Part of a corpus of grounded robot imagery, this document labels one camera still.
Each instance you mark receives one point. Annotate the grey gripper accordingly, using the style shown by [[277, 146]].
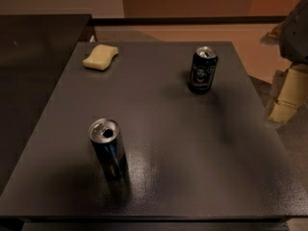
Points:
[[295, 36]]

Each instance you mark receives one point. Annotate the dark blue pepsi can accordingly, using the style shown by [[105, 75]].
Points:
[[204, 64]]

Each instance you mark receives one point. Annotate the tall redbull can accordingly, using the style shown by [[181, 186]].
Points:
[[107, 142]]

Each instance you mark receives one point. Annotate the yellow sponge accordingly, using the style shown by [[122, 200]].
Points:
[[100, 57]]

